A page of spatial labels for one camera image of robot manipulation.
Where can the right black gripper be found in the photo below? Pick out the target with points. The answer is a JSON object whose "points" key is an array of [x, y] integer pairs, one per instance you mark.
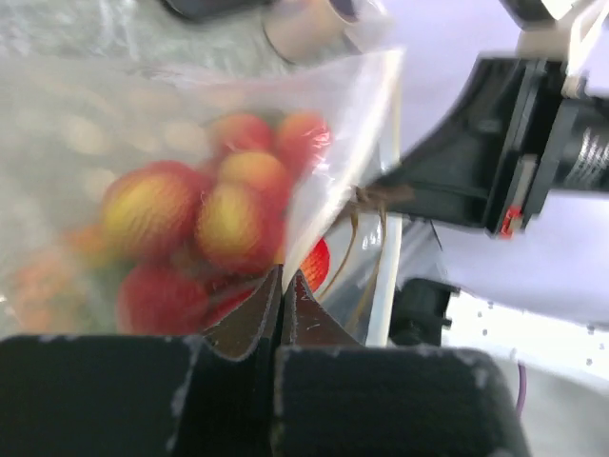
{"points": [[515, 133]]}

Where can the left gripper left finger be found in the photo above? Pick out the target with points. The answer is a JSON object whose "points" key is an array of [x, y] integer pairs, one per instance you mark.
{"points": [[205, 394]]}

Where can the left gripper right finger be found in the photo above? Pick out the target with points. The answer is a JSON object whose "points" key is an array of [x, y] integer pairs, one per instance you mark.
{"points": [[336, 397]]}

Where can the red toy strawberries bunch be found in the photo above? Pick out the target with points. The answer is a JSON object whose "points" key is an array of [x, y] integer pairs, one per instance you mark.
{"points": [[282, 191]]}

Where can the polka dot zip bag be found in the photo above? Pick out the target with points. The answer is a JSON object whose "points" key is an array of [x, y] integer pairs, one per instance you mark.
{"points": [[69, 129]]}

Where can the toy pineapple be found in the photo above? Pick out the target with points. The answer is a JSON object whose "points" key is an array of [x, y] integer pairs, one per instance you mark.
{"points": [[56, 289]]}

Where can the beige paper cup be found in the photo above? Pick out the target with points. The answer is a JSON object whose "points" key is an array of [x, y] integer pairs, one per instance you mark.
{"points": [[296, 30]]}

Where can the black plastic tray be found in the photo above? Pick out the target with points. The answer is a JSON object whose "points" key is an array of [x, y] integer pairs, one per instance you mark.
{"points": [[201, 10]]}

